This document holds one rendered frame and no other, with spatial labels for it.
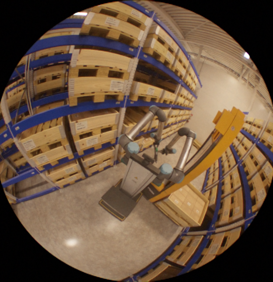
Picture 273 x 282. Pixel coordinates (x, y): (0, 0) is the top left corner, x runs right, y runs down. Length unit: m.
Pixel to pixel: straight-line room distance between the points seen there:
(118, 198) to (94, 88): 1.71
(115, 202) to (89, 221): 1.16
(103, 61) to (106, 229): 3.06
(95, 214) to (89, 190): 0.69
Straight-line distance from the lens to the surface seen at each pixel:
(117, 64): 1.24
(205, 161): 1.19
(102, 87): 1.18
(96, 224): 2.50
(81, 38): 1.26
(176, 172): 1.06
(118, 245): 2.62
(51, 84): 2.39
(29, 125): 1.40
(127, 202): 1.64
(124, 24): 1.44
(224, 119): 1.06
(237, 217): 2.26
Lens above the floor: 2.44
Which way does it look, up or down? 39 degrees down
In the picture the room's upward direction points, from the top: 19 degrees clockwise
